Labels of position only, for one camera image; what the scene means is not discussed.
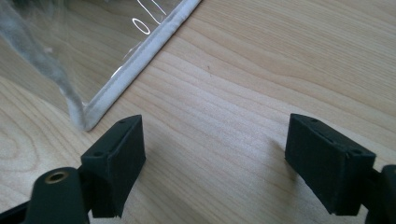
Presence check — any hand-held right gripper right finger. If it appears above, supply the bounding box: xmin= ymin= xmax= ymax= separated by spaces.
xmin=284 ymin=113 xmax=377 ymax=217

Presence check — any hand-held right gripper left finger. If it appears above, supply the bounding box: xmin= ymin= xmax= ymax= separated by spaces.
xmin=80 ymin=114 xmax=147 ymax=218

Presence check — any clear plastic bag white trim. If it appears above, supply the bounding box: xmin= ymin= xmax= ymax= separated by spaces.
xmin=0 ymin=0 xmax=204 ymax=133

